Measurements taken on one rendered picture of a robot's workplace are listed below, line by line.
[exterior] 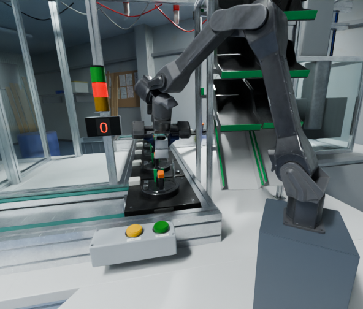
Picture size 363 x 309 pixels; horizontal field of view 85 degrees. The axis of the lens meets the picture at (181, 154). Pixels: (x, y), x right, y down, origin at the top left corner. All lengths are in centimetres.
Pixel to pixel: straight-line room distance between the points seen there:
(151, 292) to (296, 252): 33
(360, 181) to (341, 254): 165
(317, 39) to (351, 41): 276
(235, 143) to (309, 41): 114
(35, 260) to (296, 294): 62
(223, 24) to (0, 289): 78
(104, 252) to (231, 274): 32
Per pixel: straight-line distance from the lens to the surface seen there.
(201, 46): 48
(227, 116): 75
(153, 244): 55
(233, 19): 43
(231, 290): 57
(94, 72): 80
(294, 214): 42
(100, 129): 79
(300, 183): 38
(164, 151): 66
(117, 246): 55
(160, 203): 66
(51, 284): 67
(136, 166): 105
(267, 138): 88
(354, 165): 195
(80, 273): 66
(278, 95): 40
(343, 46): 454
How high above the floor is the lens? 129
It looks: 15 degrees down
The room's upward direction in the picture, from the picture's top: 2 degrees counter-clockwise
